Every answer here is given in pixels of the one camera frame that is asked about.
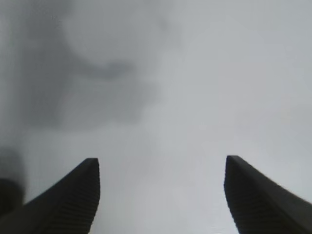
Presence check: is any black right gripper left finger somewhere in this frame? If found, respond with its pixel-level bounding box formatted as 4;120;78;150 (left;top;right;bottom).
0;158;100;234

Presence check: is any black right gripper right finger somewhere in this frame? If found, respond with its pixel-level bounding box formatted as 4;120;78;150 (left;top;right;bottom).
224;156;312;234

